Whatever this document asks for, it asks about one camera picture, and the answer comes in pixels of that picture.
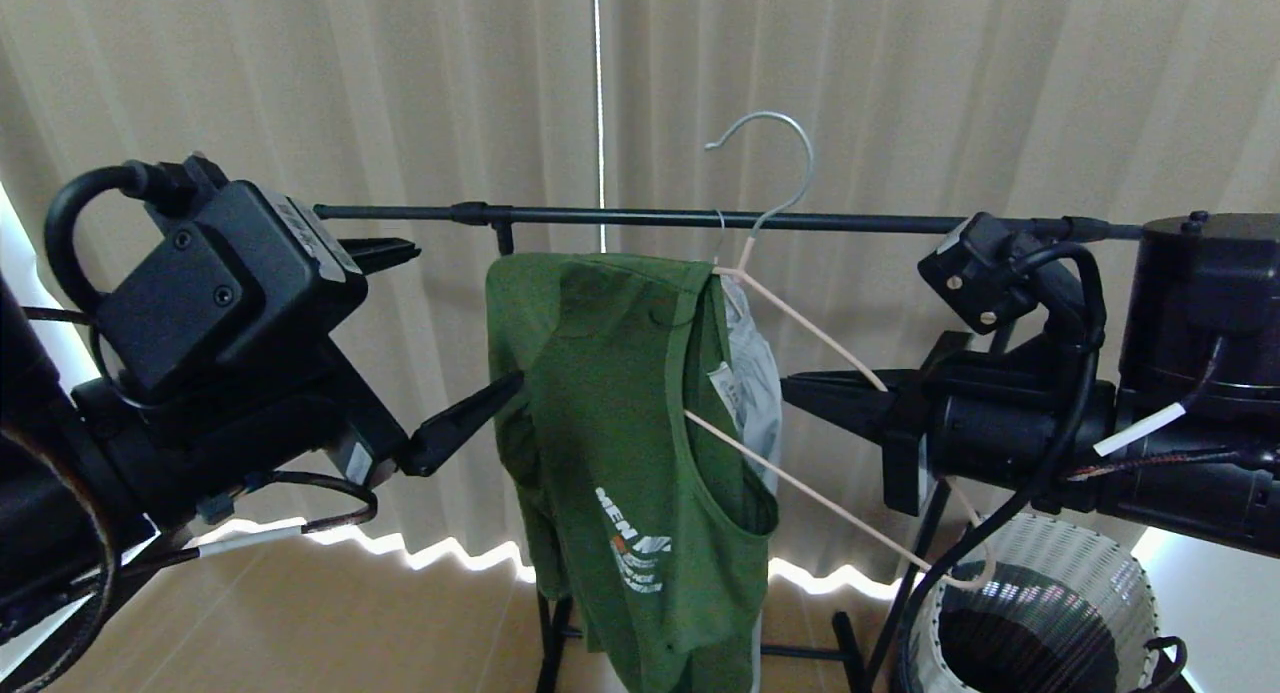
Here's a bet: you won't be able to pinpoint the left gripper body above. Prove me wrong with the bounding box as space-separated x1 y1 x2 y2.
75 343 411 534

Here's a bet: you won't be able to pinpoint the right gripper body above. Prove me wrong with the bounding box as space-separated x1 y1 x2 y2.
880 331 1121 519

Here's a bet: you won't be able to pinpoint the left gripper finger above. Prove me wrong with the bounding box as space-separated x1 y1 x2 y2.
400 370 527 478
338 237 422 276

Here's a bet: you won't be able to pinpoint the green garment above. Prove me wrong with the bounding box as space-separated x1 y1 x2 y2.
485 253 781 693

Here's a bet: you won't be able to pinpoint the pale grey shorts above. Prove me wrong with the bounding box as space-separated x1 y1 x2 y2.
718 273 784 693

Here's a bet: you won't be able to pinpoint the white laundry basket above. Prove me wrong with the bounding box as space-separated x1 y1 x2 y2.
895 513 1191 693

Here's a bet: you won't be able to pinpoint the black clothes rack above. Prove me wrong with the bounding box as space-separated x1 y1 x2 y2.
313 201 1146 693

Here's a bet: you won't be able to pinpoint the beige curtain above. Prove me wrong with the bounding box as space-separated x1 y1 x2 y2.
0 0 1280 599

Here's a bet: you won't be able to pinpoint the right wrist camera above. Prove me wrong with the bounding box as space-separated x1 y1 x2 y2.
918 213 1091 336

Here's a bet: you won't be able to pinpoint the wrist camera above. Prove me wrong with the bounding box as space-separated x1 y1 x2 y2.
95 178 369 399
918 213 1091 336

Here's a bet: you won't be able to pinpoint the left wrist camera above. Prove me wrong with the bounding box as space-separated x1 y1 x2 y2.
95 178 369 399

